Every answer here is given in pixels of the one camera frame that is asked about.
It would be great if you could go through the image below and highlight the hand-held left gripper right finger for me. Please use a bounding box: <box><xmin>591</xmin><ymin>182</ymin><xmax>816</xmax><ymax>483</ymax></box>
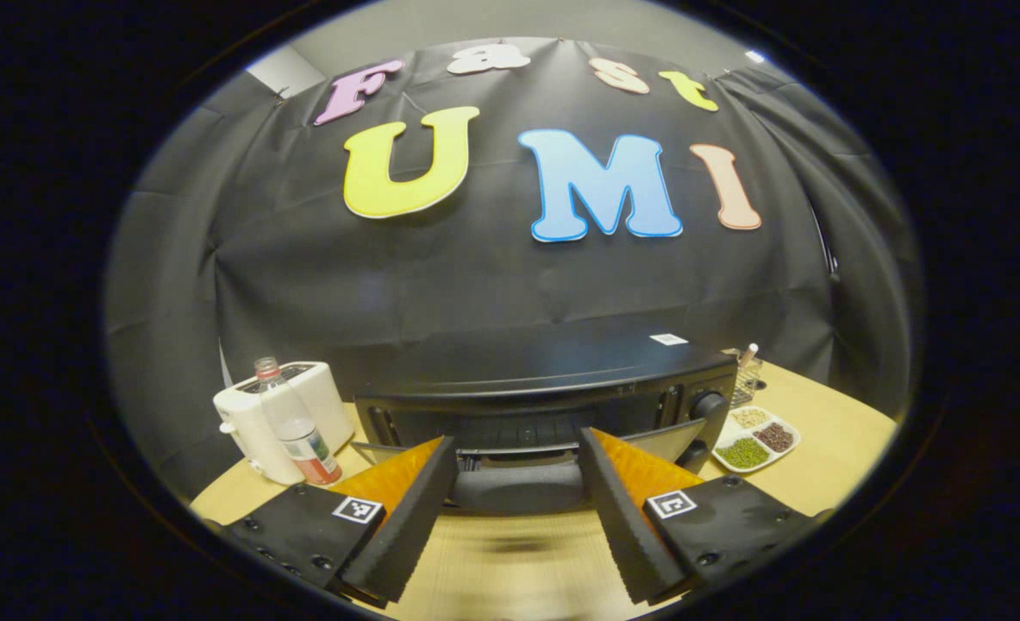
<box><xmin>577</xmin><ymin>427</ymin><xmax>834</xmax><ymax>606</ymax></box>

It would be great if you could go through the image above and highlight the wire mesh utensil holder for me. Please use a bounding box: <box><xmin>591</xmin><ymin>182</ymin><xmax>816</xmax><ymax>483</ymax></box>
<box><xmin>729</xmin><ymin>345</ymin><xmax>769</xmax><ymax>408</ymax></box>

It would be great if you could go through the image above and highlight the white toaster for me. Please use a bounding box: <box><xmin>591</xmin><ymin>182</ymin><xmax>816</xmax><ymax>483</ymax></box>
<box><xmin>213</xmin><ymin>361</ymin><xmax>355</xmax><ymax>486</ymax></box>

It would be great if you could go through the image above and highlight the black electric oven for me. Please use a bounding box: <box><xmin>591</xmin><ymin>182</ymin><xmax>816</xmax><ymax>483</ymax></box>
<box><xmin>350</xmin><ymin>323</ymin><xmax>739</xmax><ymax>518</ymax></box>

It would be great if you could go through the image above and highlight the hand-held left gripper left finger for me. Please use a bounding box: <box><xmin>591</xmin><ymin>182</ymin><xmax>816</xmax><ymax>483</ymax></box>
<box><xmin>206</xmin><ymin>436</ymin><xmax>460</xmax><ymax>605</ymax></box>

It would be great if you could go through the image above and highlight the white divided tray of beans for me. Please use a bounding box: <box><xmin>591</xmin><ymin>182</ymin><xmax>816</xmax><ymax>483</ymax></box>
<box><xmin>712</xmin><ymin>405</ymin><xmax>802</xmax><ymax>474</ymax></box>

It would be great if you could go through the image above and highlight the clear bottle with red label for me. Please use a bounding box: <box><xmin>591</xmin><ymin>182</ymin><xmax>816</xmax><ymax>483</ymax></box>
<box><xmin>253</xmin><ymin>356</ymin><xmax>343</xmax><ymax>486</ymax></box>

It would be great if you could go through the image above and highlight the black backdrop cloth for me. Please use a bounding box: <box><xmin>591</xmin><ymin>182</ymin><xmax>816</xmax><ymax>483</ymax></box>
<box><xmin>104</xmin><ymin>36</ymin><xmax>924</xmax><ymax>501</ymax></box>

